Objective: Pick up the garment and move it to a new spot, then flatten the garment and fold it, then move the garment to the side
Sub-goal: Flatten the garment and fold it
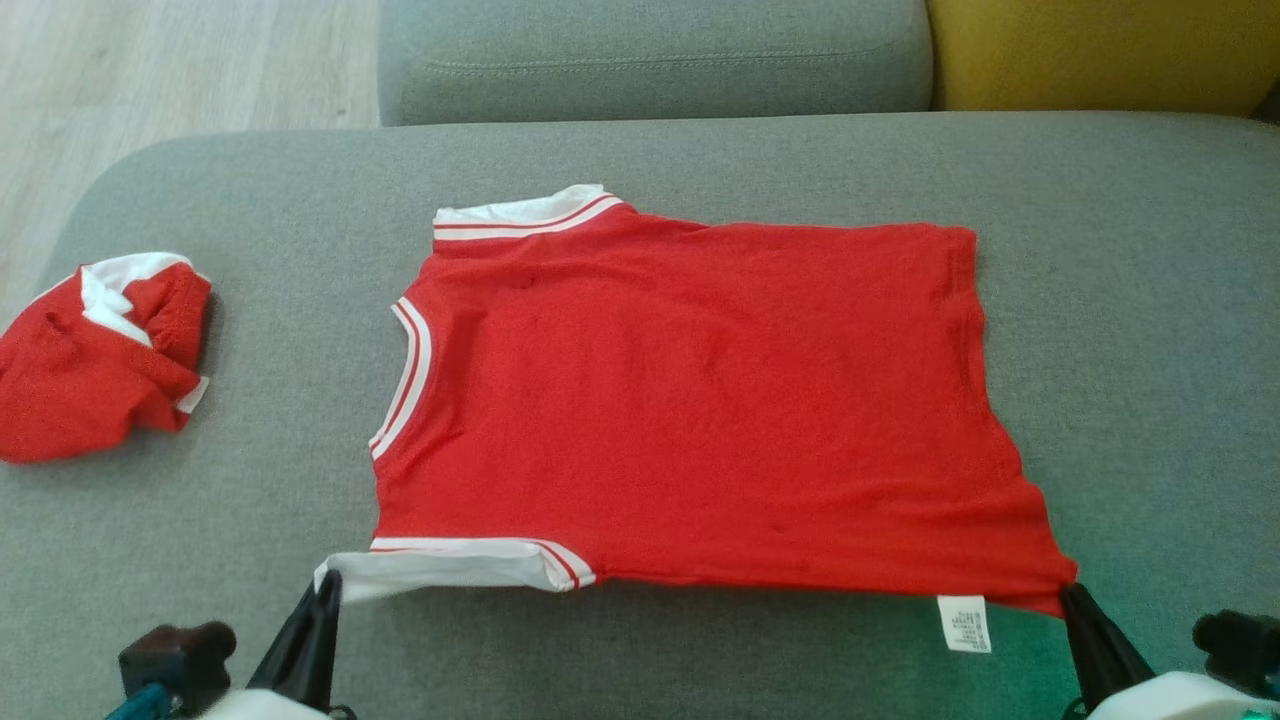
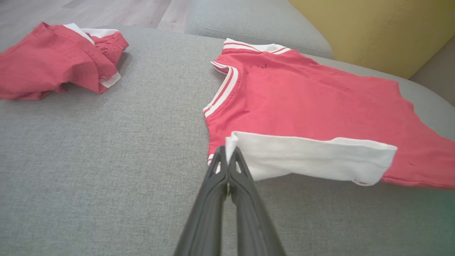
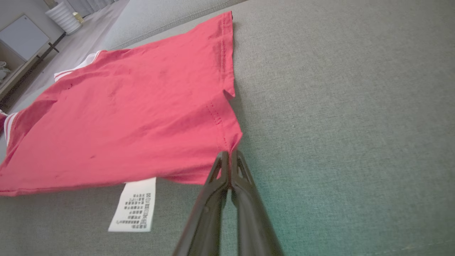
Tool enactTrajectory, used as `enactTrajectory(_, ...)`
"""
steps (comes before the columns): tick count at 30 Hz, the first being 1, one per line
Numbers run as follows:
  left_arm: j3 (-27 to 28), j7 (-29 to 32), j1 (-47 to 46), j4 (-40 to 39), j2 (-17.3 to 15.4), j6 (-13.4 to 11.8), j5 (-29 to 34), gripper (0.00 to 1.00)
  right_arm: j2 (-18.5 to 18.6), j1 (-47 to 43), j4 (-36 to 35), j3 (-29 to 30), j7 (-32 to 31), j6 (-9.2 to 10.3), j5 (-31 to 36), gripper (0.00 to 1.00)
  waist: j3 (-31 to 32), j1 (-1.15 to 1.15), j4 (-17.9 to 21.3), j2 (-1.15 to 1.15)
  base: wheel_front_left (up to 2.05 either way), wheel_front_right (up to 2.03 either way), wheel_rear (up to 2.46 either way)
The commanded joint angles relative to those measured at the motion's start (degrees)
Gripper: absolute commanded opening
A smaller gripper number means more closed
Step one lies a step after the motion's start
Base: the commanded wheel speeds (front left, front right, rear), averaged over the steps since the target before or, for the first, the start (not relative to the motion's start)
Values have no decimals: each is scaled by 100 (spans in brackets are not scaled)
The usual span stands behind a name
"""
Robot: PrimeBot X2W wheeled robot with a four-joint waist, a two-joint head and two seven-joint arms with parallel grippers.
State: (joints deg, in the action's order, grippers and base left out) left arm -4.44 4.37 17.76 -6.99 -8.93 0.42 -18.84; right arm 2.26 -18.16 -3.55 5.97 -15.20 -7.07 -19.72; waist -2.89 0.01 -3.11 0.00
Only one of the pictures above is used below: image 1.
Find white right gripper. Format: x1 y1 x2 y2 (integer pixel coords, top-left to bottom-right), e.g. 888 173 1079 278
1060 583 1280 720

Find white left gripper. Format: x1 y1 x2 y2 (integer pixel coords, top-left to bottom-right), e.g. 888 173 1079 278
200 570 344 720

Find red shorts white stripe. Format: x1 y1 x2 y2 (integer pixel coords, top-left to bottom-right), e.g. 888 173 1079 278
0 252 213 464

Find red jersey shirt white trim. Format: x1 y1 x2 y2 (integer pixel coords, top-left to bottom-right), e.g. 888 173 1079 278
315 183 1079 656

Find large grey sofa ottoman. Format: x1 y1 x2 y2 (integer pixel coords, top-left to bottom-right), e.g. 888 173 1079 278
0 110 1280 720

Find yellow sofa backrest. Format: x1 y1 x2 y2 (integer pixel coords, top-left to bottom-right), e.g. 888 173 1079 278
925 0 1280 116

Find grey sofa seat cushion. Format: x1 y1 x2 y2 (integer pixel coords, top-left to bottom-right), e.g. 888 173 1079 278
378 0 934 126

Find teal plug left camera cable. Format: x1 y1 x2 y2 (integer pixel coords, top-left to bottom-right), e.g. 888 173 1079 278
105 683 166 720

